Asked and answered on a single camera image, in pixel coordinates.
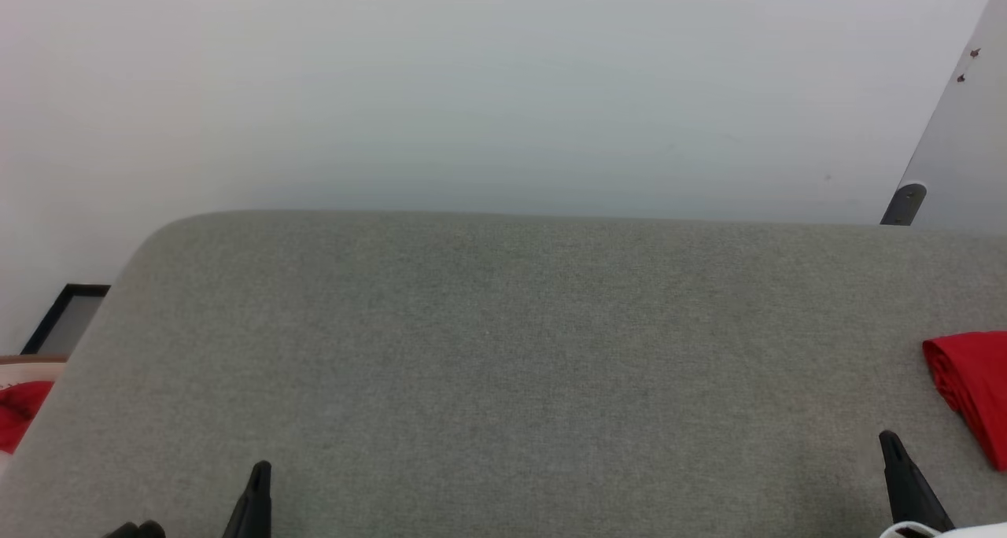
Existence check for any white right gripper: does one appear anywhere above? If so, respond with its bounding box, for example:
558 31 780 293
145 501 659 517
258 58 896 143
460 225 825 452
878 429 1007 538

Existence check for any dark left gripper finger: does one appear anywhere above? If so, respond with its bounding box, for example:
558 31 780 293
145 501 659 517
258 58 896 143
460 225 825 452
101 520 167 538
222 460 273 538

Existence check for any red white striped garment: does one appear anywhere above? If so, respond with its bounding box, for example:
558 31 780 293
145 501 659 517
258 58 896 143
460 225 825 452
921 330 1007 474

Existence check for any red and white cloth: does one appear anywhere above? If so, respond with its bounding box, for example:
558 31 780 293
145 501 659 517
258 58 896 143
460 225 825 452
0 356 68 476

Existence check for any black framed board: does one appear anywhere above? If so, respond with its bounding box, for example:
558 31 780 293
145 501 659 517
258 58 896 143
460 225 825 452
20 283 112 356

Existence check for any grey flat panel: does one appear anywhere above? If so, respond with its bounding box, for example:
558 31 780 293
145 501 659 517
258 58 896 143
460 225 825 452
897 0 1007 234

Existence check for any dark grey metal bracket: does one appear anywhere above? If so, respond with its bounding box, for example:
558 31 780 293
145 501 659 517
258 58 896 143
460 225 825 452
880 182 928 227

